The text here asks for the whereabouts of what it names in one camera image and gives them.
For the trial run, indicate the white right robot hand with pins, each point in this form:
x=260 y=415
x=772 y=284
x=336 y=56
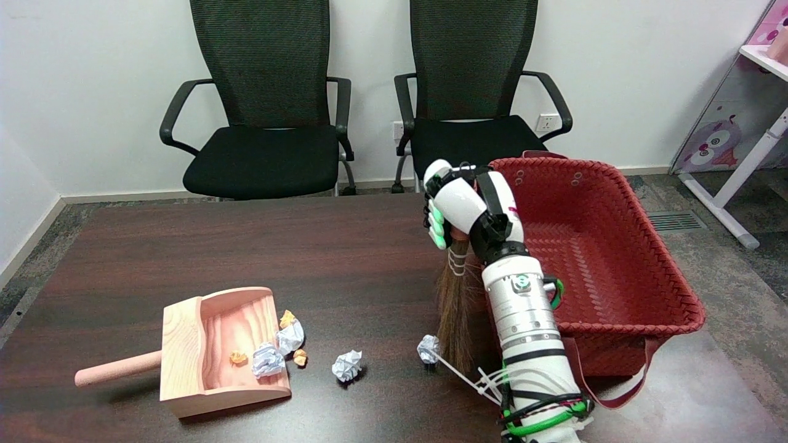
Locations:
x=462 y=203

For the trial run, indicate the metal floor vent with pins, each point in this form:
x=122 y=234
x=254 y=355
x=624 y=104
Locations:
x=677 y=220

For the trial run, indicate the orange paper ball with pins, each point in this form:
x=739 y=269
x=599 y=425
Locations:
x=238 y=358
x=287 y=319
x=300 y=357

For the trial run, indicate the pink owl print panel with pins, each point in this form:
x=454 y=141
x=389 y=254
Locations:
x=714 y=141

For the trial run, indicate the small brown bristle broom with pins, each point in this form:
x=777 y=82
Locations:
x=455 y=320

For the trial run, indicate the white zip tie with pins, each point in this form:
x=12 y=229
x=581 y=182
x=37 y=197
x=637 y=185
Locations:
x=462 y=378

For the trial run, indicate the red woven basket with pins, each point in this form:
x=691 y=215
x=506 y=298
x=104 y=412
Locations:
x=603 y=246

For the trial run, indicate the pink cup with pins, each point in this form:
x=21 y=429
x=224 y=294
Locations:
x=778 y=44

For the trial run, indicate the white wall socket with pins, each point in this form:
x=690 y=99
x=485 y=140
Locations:
x=398 y=129
x=547 y=123

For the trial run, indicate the black mesh office chair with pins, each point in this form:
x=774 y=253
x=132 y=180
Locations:
x=265 y=160
x=468 y=135

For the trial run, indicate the wooden dustpan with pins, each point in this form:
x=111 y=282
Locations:
x=184 y=357

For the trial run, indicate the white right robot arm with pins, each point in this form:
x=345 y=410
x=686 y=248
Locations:
x=523 y=320

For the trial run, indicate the white paper ball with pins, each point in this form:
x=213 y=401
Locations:
x=348 y=366
x=290 y=337
x=428 y=349
x=268 y=360

